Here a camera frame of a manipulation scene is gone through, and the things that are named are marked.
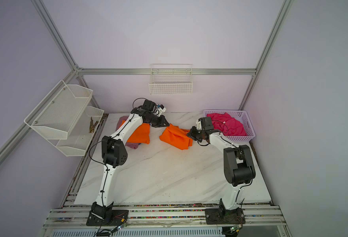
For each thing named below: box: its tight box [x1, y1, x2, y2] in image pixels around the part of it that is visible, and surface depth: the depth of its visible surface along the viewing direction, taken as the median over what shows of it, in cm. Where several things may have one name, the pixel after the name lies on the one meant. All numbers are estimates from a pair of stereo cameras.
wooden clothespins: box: [88, 116, 99, 133], surface depth 97 cm
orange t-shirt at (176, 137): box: [159, 123, 193, 151], surface depth 98 cm
